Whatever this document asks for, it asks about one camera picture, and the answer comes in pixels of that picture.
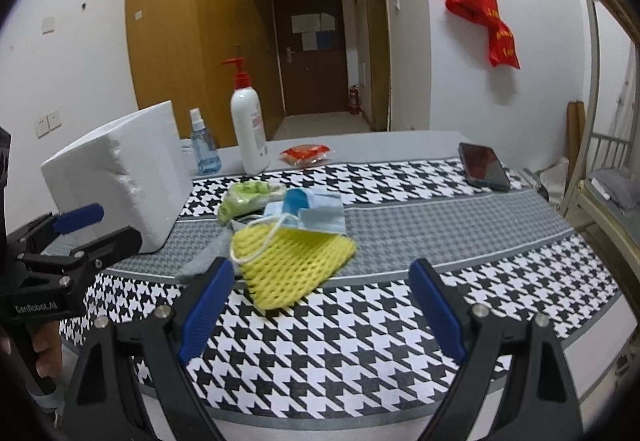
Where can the red snack packet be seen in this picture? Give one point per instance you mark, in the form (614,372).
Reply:
(305,154)

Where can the black smartphone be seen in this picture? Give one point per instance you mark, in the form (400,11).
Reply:
(482,169)

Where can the person's left hand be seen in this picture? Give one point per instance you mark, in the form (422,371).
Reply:
(47,345)

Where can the wall socket pair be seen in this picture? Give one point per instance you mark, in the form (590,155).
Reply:
(44,125)

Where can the blue spray bottle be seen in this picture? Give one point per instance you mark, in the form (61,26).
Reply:
(203,145)

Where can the red hanging bags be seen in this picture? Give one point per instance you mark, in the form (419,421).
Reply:
(485,13)

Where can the red fire extinguisher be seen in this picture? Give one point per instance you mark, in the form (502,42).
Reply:
(354,100)

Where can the white styrofoam box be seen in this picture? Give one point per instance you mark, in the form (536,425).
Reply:
(133,167)

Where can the white wall switch plate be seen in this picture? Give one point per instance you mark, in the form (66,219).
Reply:
(48,25)

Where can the dark brown entrance door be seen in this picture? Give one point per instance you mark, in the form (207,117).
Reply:
(312,50)

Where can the white pump bottle red top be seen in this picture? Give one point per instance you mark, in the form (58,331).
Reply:
(248,124)

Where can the brown side door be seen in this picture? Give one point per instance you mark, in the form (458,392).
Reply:
(379,62)

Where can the wooden boards against wall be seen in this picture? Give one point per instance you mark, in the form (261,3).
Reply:
(575,126)

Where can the blue face mask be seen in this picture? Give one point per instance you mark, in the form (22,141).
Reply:
(315,210)

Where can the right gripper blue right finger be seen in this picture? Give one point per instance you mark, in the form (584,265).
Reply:
(538,401)

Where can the metal bunk bed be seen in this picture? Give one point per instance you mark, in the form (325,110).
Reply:
(610,142)

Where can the wooden wardrobe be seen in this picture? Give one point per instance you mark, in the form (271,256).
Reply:
(179,52)

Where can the yellow foam fruit net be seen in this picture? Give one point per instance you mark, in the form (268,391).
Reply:
(282,265)

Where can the grey knitted cloth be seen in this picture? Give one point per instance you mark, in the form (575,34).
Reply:
(216,248)

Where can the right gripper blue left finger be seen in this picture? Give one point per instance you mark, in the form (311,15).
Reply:
(104,400)

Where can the houndstooth table runner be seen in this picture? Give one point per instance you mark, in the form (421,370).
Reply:
(357,350)

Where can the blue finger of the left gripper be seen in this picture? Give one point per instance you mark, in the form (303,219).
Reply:
(78,219)
(102,253)

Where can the green wet wipes packet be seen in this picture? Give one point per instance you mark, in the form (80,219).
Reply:
(244,198)

